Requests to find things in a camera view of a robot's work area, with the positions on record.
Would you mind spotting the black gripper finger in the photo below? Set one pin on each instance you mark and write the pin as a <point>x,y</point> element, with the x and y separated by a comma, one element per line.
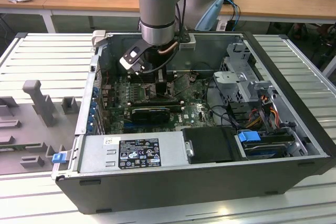
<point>162,82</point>

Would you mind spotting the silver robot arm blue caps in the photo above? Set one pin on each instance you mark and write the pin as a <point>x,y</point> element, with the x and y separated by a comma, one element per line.
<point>157,6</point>

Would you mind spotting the CPU socket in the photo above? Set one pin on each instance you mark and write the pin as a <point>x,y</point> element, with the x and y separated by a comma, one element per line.
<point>151,91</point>

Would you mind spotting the round coin battery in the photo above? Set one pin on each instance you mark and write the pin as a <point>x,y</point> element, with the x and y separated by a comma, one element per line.
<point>192,78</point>

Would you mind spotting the black graphics card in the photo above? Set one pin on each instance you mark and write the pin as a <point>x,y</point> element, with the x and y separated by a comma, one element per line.
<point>149,115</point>

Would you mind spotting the green motherboard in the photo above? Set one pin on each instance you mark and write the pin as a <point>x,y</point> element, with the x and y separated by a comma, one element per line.
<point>189,111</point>

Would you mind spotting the grey case latch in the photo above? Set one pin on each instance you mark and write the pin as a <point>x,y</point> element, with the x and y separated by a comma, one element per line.
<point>99,37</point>

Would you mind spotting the grey metal drive cage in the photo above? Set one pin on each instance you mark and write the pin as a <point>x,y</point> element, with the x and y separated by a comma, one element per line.
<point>228,79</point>

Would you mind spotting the black plastic shroud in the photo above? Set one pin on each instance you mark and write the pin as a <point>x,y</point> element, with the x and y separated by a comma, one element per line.
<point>210,144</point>

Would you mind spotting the grey power supply with label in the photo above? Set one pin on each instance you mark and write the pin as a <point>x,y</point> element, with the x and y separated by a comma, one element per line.
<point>92,153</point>

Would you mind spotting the blue disk carrier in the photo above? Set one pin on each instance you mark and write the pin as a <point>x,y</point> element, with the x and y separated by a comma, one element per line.
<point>248,137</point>

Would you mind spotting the grey parts rack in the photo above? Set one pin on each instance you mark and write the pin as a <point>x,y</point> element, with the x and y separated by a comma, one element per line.
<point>63,129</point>

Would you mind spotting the black grey PC case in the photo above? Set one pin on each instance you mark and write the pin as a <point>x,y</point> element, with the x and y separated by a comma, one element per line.
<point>157,192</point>

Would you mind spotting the hard disk drive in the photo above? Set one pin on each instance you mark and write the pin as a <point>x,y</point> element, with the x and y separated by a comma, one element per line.
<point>265,151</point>

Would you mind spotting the blue plastic latch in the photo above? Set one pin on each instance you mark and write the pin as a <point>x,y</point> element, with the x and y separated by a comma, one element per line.
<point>59,158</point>

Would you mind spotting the green RAM stick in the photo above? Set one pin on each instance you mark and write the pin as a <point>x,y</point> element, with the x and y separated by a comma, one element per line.
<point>21,147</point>

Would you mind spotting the white camera on black bracket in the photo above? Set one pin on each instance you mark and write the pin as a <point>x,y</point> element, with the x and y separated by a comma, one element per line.
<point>132,54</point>

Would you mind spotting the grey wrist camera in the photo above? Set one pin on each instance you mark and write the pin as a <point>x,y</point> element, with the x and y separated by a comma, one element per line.
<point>187,44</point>

